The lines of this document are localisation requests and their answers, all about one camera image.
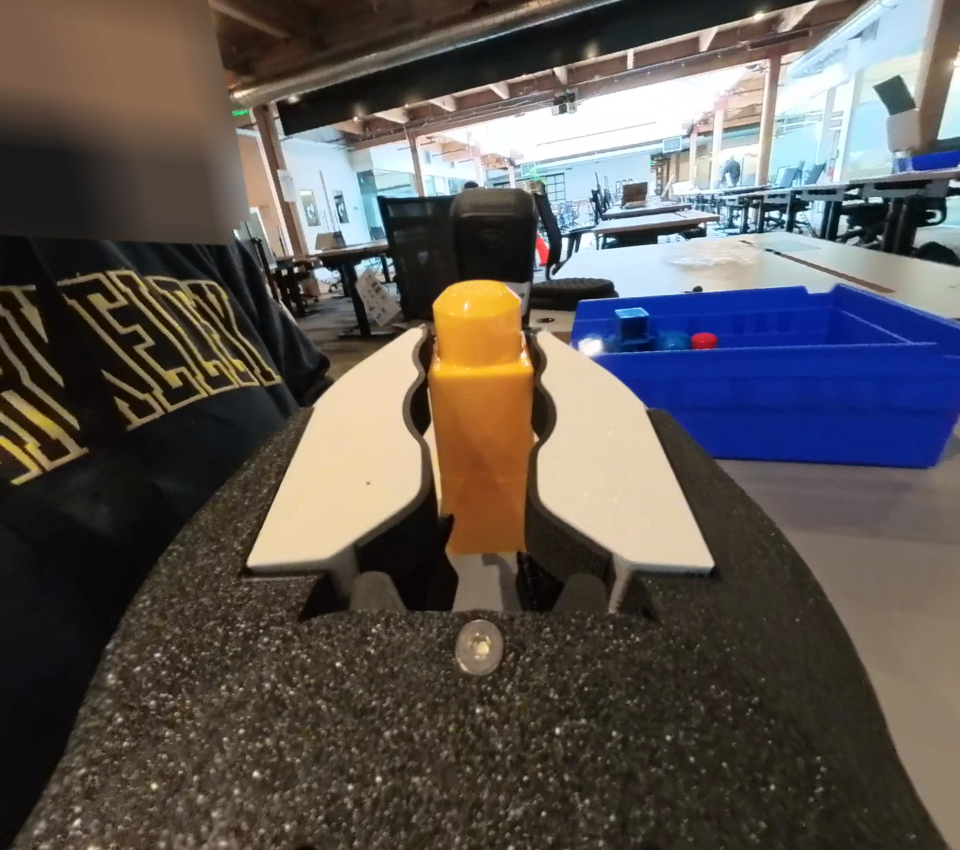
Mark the dark printed sweatshirt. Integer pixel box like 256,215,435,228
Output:
0,235,333,843

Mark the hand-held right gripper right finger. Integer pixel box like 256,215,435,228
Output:
525,331,715,612

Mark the yellow mega block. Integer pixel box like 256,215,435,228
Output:
427,280,535,555

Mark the blue mega block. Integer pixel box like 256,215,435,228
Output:
609,307,658,353

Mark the black round cushion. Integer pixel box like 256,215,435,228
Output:
529,275,619,312

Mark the clear plastic bag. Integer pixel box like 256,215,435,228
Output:
666,242,757,269

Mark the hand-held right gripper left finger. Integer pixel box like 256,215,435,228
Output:
246,327,456,612

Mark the row of office desks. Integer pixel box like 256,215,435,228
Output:
592,166,960,255

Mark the black mesh office chair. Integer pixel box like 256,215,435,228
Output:
377,194,456,324

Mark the blue plastic bin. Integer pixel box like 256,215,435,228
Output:
570,284,960,468

